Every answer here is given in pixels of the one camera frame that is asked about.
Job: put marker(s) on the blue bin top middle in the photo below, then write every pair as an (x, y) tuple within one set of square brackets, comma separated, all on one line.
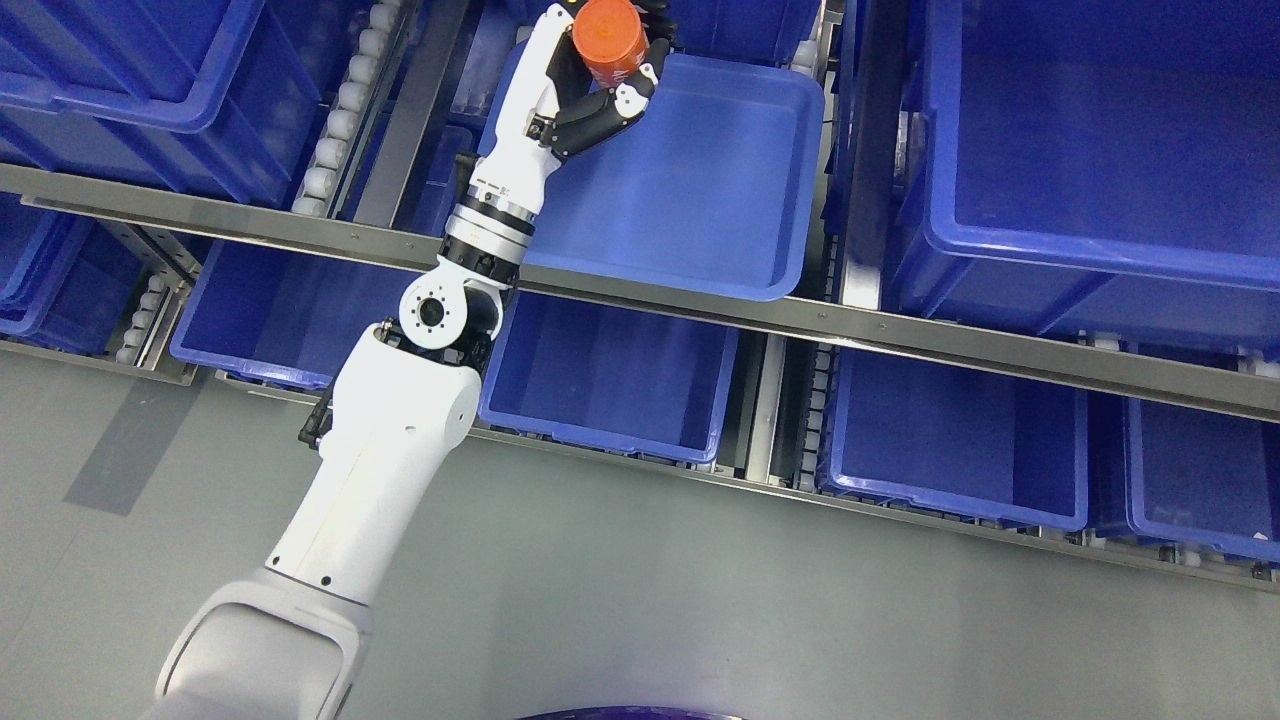
[(756, 32)]

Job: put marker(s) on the blue bin far right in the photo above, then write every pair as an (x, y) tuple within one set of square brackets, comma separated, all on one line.
[(1171, 474)]

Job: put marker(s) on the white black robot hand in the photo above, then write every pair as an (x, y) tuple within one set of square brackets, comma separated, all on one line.
[(552, 111)]

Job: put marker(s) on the blue bin upper left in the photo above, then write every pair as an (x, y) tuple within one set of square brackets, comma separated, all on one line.
[(211, 98)]

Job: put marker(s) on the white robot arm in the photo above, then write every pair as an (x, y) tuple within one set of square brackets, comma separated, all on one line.
[(288, 640)]

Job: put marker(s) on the orange cylindrical capacitor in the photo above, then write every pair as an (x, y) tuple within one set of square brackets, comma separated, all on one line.
[(610, 39)]

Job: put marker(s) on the blue bin far left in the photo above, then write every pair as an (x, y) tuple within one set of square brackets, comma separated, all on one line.
[(65, 281)]

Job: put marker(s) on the blue bin lower middle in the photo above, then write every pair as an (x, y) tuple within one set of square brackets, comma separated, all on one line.
[(619, 380)]

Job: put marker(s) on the blue bin lower right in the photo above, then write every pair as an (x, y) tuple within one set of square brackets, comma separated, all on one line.
[(947, 439)]

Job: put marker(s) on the shallow blue tray bin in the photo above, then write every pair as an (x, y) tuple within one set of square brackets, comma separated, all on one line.
[(710, 192)]

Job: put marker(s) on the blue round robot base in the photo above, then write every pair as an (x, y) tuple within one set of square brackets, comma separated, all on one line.
[(630, 712)]

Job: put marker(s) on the large blue bin right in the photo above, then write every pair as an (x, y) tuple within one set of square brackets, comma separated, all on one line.
[(1096, 167)]

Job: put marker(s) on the blue bin lower left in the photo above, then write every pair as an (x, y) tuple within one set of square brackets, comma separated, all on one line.
[(282, 317)]

